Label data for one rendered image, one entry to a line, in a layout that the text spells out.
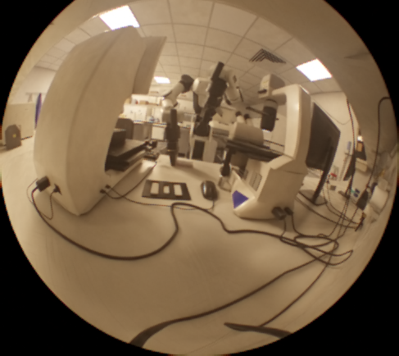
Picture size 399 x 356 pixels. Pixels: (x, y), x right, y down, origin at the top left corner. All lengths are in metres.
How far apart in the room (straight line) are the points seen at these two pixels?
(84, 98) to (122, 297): 0.35
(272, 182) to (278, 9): 0.40
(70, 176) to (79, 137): 0.08
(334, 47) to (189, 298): 0.53
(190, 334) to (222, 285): 0.11
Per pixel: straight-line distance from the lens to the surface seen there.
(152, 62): 0.48
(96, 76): 0.31
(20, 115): 1.98
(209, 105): 0.54
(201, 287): 0.24
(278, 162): 0.34
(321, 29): 0.32
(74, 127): 0.27
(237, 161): 0.63
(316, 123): 0.75
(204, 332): 0.24
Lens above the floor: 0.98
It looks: 15 degrees down
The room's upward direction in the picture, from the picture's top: 11 degrees clockwise
